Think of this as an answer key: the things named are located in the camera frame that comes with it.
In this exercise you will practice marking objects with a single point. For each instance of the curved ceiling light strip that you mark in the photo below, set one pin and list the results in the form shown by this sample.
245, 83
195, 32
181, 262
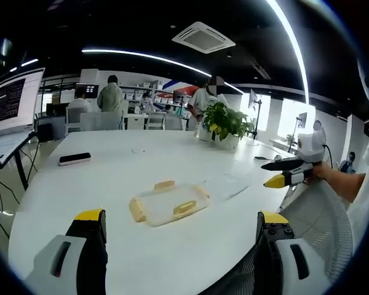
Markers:
295, 46

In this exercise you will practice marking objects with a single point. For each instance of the white office chair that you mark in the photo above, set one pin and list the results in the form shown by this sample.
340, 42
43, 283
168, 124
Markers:
95, 121

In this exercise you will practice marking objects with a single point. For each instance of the large monitor screen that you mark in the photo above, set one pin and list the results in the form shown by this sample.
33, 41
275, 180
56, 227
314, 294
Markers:
12, 101

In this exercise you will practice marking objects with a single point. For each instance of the black device on white base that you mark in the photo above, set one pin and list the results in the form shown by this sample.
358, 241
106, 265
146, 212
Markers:
74, 158

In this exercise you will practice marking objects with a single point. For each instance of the white side desk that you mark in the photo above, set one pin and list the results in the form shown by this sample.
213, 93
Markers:
3, 147

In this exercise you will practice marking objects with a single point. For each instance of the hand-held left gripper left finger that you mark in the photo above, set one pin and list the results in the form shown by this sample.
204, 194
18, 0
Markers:
64, 264

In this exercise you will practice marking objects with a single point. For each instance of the black mesh chair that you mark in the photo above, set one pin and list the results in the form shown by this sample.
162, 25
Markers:
240, 279

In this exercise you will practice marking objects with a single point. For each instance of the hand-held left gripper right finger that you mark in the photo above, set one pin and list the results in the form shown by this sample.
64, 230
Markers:
283, 264

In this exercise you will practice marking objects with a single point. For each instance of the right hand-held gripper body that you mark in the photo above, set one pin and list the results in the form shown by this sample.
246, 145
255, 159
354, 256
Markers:
310, 147

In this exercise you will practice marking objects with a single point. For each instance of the white mesh chair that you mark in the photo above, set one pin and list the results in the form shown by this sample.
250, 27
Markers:
313, 215

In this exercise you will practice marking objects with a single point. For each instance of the long ceiling light strip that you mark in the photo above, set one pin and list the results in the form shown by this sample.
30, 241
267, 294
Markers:
147, 56

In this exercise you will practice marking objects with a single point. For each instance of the small dark phone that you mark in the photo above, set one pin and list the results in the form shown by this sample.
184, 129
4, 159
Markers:
260, 158

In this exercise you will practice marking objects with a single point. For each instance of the black tripod stand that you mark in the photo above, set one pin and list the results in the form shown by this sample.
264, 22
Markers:
256, 113

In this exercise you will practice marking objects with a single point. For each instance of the ceiling air conditioner unit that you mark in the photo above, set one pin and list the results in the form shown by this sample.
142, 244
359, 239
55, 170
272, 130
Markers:
203, 37

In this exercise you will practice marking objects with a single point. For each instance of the small dark monitor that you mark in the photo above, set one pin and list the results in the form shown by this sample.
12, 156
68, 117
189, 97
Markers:
88, 90

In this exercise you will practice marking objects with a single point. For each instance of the green potted plant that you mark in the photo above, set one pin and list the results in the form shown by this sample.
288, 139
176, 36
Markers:
227, 120

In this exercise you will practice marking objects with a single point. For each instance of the clear plastic container lid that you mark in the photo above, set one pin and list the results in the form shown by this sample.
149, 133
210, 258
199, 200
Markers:
169, 202

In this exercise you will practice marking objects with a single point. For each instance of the person's right hand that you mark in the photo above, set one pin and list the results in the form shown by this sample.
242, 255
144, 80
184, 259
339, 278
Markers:
319, 172

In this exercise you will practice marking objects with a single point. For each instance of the white plant pot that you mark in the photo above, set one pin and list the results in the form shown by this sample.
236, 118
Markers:
224, 142

